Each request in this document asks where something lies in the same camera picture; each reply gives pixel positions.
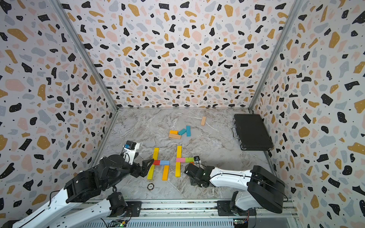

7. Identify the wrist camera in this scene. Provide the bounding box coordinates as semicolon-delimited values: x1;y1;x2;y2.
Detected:
121;141;140;165
194;156;201;163

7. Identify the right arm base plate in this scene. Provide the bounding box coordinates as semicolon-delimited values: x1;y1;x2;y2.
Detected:
216;200;257;216

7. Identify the green block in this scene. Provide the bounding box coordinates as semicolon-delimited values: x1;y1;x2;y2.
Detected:
185;157;194;163

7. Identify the aluminium front rail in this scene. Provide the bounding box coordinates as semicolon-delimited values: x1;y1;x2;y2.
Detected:
62;199;298;220

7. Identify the circuit board with leds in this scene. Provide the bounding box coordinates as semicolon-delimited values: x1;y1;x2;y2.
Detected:
109;220;127;228

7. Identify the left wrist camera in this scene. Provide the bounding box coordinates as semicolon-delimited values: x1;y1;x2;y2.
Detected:
121;141;140;165

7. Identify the tan wooden block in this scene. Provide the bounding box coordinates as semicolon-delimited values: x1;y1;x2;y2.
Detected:
169;134;182;140

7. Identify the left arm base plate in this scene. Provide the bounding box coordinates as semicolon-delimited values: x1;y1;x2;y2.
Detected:
122;201;142;218

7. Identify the light blue block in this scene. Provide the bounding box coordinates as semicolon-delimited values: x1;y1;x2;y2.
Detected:
159;160;170;166

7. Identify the lime yellow block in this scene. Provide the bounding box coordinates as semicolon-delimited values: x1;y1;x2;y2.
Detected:
147;164;155;180

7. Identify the tan block upper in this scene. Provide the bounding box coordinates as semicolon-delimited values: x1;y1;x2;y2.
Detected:
201;116;206;126

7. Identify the teal block tilted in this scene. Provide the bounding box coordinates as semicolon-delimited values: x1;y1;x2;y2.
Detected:
178;129;186;135

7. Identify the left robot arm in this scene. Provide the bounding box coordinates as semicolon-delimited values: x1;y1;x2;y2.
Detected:
3;154;154;228

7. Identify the teal block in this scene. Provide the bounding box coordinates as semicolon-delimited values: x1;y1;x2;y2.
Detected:
186;125;191;137
178;129;186;135

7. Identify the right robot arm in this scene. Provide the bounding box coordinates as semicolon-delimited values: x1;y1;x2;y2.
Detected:
184;163;288;214

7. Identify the black briefcase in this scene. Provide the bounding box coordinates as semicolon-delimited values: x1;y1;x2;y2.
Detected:
231;114;273;151

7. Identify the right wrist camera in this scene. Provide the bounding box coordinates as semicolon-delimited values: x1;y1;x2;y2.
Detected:
194;156;201;163

